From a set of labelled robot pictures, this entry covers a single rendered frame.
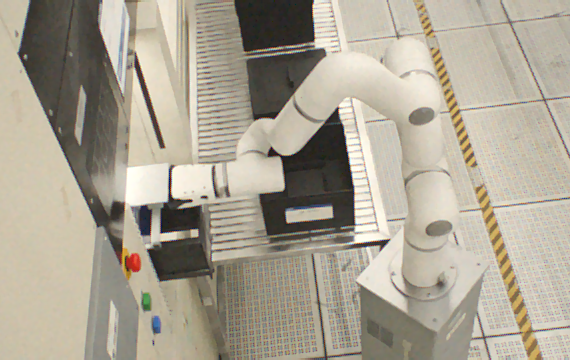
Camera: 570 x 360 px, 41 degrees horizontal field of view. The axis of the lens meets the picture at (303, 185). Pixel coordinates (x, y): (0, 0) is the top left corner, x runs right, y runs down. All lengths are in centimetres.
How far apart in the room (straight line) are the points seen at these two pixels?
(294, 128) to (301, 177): 80
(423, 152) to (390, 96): 23
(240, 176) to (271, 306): 136
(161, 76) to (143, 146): 29
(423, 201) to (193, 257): 57
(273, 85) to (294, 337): 99
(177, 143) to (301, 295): 101
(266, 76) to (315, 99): 106
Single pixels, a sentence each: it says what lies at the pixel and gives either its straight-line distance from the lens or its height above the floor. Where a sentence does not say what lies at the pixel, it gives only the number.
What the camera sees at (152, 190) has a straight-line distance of 182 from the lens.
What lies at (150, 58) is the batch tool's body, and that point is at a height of 130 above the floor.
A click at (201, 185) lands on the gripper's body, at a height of 127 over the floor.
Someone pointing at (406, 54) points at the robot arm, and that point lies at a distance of 164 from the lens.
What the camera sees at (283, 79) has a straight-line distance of 264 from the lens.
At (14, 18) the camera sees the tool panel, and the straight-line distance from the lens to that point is 117.
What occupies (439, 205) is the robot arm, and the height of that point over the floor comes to 118.
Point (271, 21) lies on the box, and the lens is 285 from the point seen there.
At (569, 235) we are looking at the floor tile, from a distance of 335.
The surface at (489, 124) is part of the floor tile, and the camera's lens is 371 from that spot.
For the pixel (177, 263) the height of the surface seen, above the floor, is 109.
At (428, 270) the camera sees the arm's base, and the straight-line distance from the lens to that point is 212.
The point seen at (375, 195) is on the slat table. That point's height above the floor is 76.
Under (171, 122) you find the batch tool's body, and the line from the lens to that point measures 228.
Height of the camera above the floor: 262
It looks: 50 degrees down
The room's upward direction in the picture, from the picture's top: 6 degrees counter-clockwise
